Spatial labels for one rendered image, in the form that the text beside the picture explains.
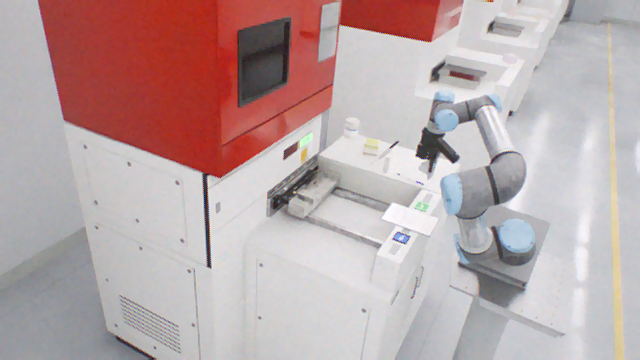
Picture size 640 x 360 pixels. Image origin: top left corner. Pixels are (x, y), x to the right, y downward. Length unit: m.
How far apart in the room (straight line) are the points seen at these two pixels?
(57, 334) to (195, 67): 1.83
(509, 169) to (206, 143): 0.90
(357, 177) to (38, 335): 1.82
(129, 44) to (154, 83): 0.14
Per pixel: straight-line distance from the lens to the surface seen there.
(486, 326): 2.14
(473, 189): 1.37
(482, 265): 1.97
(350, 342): 1.95
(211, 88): 1.43
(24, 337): 2.93
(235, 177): 1.71
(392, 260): 1.69
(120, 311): 2.48
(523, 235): 1.76
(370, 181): 2.23
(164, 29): 1.50
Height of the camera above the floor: 2.01
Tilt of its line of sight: 31 degrees down
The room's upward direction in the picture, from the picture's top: 5 degrees clockwise
